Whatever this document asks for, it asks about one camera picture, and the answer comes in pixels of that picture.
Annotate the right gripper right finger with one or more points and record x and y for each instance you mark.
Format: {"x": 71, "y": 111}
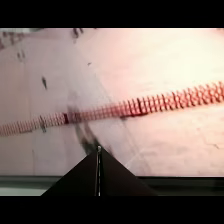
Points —
{"x": 120, "y": 178}

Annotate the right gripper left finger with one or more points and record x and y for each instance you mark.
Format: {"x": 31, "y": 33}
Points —
{"x": 80, "y": 180}

